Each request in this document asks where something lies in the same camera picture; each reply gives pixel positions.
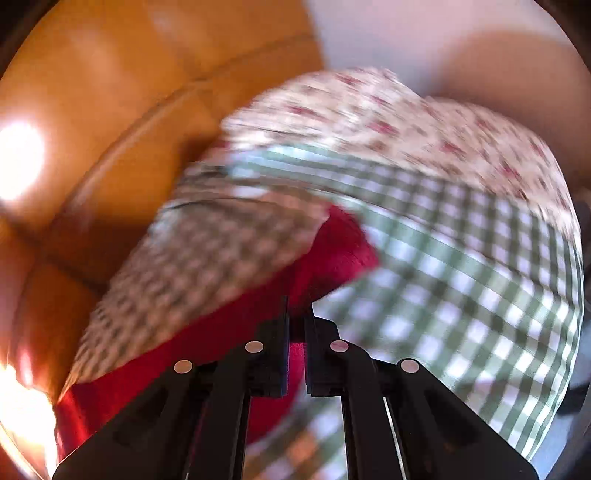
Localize wooden headboard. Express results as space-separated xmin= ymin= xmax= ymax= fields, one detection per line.
xmin=0 ymin=0 xmax=329 ymax=476

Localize red knit garment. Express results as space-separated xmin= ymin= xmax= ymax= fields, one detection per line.
xmin=54 ymin=205 xmax=380 ymax=464

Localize floral pillow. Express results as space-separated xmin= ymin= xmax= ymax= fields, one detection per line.
xmin=221 ymin=67 xmax=583 ymax=261

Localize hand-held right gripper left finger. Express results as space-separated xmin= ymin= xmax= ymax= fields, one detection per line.
xmin=52 ymin=295 xmax=291 ymax=480

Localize green checkered bed sheet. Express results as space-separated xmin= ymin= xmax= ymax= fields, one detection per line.
xmin=69 ymin=145 xmax=586 ymax=480

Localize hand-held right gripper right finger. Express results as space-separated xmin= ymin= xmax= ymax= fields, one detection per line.
xmin=304 ymin=305 xmax=540 ymax=480

